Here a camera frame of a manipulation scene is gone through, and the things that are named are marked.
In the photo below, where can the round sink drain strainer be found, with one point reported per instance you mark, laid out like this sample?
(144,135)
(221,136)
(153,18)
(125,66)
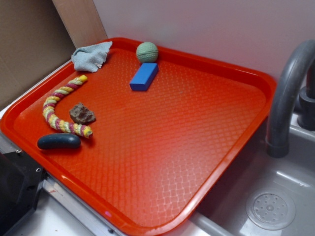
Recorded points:
(270,209)

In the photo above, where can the dark teal oblong object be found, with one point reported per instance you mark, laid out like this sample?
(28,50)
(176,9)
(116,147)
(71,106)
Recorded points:
(58,141)

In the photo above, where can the black faucet knob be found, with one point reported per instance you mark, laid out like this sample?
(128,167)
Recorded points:
(307,101)

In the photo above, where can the grey curved faucet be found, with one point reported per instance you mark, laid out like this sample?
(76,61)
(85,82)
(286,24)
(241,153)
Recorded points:
(292,80)

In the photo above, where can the light blue cloth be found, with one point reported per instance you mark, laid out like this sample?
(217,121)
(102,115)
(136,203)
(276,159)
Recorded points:
(91,58)

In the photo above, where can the grey sink basin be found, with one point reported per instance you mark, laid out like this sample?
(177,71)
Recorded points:
(223,210)

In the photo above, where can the blue rectangular block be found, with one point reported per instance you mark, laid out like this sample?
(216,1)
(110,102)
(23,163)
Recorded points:
(144,76)

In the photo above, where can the green textured ball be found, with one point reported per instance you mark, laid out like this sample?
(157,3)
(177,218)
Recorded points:
(147,52)

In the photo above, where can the wooden board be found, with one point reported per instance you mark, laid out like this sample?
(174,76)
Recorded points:
(82,21)

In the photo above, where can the red plastic tray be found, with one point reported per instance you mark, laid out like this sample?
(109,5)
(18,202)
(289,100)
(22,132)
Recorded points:
(154,154)

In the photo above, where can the brown rock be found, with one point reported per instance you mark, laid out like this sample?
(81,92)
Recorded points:
(81,114)

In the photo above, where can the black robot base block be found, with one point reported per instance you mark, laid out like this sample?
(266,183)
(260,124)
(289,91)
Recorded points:
(21,180)

